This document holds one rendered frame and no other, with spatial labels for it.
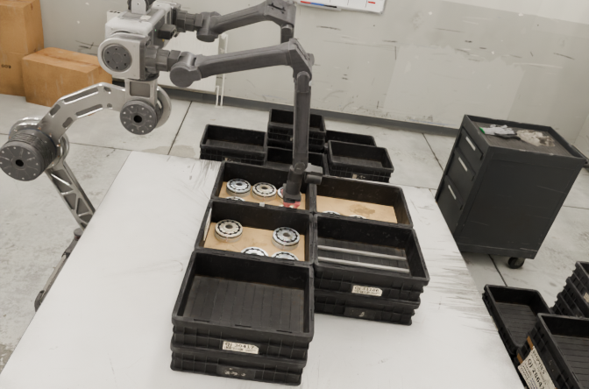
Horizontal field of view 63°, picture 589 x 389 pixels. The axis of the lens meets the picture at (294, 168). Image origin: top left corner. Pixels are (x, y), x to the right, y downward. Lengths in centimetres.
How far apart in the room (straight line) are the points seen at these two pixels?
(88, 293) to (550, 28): 460
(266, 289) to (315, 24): 339
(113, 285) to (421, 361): 108
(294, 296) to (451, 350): 59
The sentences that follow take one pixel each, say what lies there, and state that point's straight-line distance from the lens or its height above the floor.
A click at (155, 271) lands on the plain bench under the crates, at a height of 70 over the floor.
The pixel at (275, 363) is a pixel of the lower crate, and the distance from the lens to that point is 150.
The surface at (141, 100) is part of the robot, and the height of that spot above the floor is 120.
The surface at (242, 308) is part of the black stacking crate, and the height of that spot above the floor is 83.
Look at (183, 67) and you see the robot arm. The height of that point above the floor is 146.
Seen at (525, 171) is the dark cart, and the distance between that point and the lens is 317.
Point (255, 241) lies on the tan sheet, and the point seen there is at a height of 83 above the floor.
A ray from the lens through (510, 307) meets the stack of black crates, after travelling 289.
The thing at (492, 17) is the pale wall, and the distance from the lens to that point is 505.
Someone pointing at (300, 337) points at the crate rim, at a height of 92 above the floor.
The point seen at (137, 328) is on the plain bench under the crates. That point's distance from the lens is 171.
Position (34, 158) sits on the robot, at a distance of 217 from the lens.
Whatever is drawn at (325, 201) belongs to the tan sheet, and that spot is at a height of 83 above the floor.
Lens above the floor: 199
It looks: 30 degrees down
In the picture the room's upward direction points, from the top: 10 degrees clockwise
